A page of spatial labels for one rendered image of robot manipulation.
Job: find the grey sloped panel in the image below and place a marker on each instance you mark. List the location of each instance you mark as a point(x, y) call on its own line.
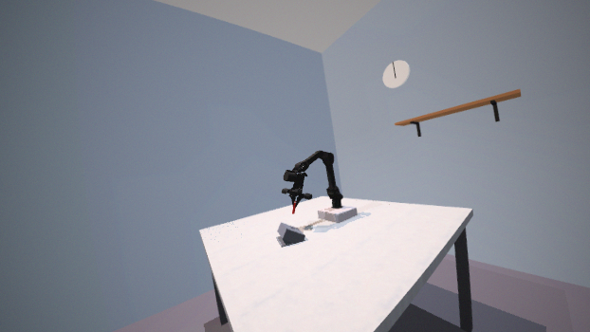
point(289, 235)

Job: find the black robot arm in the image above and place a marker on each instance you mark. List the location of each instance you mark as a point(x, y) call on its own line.
point(328, 160)

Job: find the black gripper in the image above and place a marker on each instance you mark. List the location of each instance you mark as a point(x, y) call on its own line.
point(305, 196)

